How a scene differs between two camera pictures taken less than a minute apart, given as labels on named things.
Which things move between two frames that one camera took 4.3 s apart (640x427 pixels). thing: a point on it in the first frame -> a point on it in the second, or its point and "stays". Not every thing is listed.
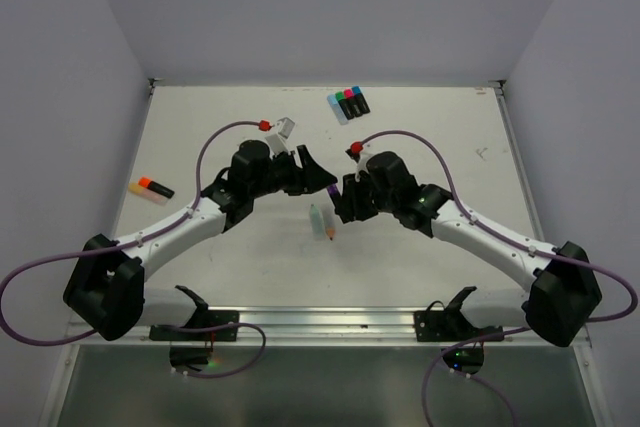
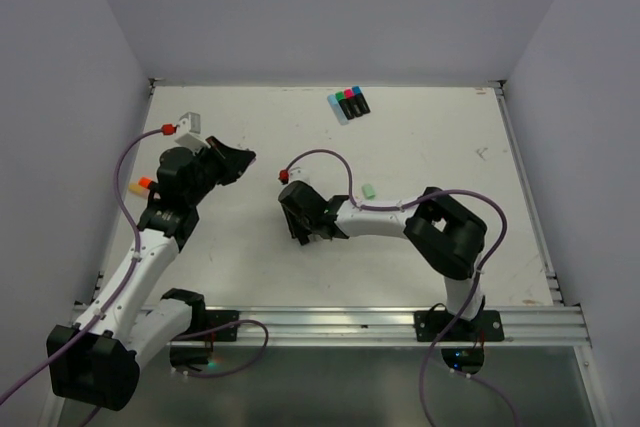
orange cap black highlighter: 156,187 stays
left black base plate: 209,319 stays
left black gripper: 315,177 -> 232,162
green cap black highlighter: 340,97 stays
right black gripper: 351,205 -> 295,227
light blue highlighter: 337,108 stays
